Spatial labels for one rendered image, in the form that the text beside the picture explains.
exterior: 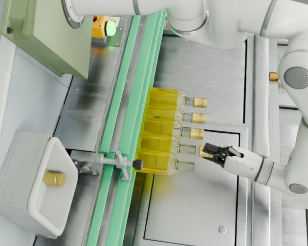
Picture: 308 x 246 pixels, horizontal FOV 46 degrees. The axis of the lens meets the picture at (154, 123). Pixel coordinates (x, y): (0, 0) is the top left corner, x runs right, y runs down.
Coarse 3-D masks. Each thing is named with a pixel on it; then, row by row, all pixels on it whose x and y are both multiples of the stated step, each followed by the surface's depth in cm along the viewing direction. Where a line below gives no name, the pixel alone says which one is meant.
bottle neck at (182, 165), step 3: (180, 162) 107; (183, 162) 107; (186, 162) 107; (189, 162) 107; (192, 162) 108; (180, 165) 107; (183, 165) 107; (186, 165) 107; (189, 165) 106; (192, 165) 106; (177, 168) 107; (180, 168) 107; (183, 168) 107; (186, 168) 107; (189, 168) 106; (192, 168) 106; (192, 171) 107
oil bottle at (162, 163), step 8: (136, 152) 108; (144, 152) 108; (152, 152) 108; (160, 152) 108; (168, 152) 108; (144, 160) 107; (152, 160) 106; (160, 160) 106; (168, 160) 106; (176, 160) 107; (144, 168) 107; (152, 168) 106; (160, 168) 105; (168, 168) 105; (176, 168) 107
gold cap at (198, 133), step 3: (192, 129) 113; (195, 129) 113; (198, 129) 113; (201, 129) 113; (192, 132) 112; (195, 132) 112; (198, 132) 112; (201, 132) 112; (192, 135) 112; (195, 135) 112; (198, 135) 112; (201, 135) 112; (189, 138) 113; (192, 138) 113; (195, 138) 113; (198, 138) 113; (201, 138) 112
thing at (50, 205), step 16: (48, 144) 76; (48, 160) 88; (64, 160) 87; (32, 192) 71; (48, 192) 92; (64, 192) 93; (32, 208) 70; (48, 208) 90; (64, 208) 91; (48, 224) 79; (64, 224) 89
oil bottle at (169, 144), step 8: (144, 136) 111; (152, 136) 111; (160, 136) 111; (168, 136) 110; (144, 144) 109; (152, 144) 109; (160, 144) 109; (168, 144) 109; (176, 144) 109; (176, 152) 109
